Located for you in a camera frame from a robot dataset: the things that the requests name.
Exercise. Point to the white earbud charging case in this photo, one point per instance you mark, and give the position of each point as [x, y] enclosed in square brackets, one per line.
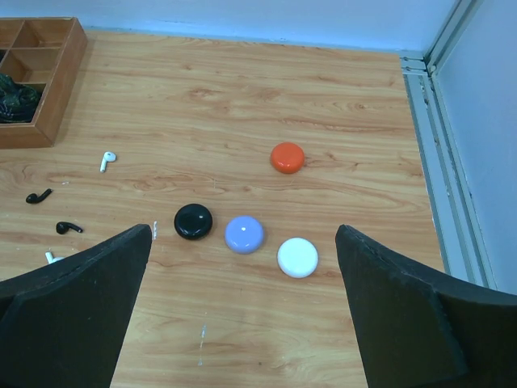
[297, 257]

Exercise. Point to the aluminium corner frame post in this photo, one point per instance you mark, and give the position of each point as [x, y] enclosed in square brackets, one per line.
[462, 246]

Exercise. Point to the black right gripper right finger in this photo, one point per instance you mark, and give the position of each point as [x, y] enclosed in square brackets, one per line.
[419, 327]

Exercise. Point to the black earbud charging case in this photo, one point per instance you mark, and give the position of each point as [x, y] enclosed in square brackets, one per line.
[193, 221]

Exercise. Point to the lilac earbud charging case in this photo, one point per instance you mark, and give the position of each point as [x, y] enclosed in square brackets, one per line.
[244, 234]

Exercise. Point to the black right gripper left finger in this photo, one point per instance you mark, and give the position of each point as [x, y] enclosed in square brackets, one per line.
[63, 325]

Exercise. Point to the black earbud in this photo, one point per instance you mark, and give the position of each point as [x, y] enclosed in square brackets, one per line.
[63, 227]
[34, 198]

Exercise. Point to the wooden compartment tray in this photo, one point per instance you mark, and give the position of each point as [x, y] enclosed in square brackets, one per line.
[43, 54]

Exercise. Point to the dark rolled necktie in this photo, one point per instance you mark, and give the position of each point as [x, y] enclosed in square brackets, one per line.
[18, 102]

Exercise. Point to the orange earbud charging case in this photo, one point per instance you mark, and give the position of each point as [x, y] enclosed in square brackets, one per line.
[287, 157]

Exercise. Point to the white earbud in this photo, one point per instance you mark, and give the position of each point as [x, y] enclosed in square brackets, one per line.
[108, 157]
[51, 258]

